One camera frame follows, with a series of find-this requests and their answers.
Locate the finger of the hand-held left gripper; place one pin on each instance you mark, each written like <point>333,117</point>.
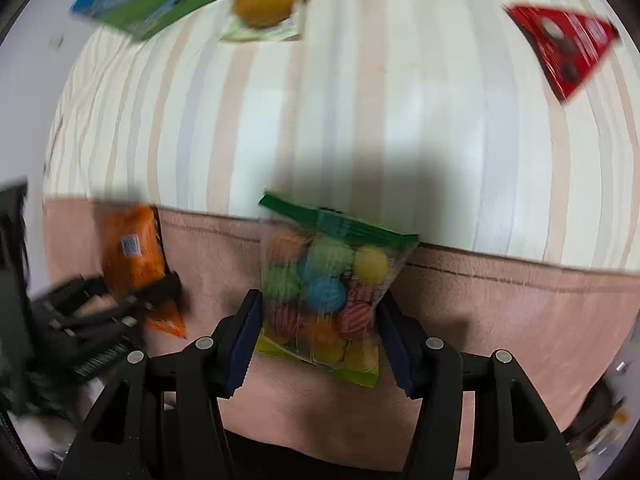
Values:
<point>70,295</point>
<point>162,290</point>

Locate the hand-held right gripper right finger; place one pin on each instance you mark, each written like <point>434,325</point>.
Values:
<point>395,350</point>

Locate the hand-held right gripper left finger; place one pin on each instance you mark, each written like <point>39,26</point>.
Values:
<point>245,340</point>

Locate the orange snack packet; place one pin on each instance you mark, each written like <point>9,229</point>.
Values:
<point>132,250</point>

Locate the colourful candy ball bag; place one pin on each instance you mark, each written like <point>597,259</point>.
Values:
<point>325,280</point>

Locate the striped pink cat blanket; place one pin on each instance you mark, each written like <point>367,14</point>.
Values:
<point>400,125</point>

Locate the brown egg packet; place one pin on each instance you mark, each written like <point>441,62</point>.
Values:
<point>262,2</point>

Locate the red triangular snack packet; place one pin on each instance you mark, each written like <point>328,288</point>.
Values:
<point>565,45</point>

